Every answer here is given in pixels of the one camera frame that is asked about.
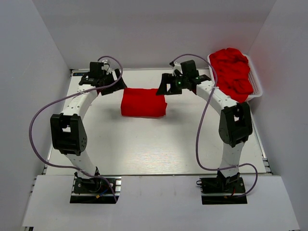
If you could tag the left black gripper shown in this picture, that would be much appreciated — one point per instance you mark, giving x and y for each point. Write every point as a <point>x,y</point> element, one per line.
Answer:
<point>109,80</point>

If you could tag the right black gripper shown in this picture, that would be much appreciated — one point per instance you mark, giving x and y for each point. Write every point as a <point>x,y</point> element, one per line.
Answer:
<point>172,83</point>

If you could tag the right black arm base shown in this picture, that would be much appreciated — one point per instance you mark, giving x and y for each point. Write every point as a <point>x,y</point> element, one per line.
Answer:
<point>213,192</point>

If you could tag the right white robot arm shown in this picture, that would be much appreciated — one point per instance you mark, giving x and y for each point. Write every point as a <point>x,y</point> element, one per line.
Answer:
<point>235,124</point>

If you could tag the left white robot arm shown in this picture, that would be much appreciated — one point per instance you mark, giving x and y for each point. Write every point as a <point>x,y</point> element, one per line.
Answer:
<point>67,130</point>

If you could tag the blue label sticker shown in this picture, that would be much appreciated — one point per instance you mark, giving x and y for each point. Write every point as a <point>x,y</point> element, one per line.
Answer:
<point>79,74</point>

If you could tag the red t shirt pile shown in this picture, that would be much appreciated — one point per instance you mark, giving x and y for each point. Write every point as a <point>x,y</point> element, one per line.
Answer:
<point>232,70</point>

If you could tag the white plastic basket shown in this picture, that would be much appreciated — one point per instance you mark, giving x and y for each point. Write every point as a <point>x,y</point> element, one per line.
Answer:
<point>252,76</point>

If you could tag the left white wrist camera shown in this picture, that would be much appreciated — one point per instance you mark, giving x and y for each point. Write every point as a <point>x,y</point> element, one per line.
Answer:
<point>106,66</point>

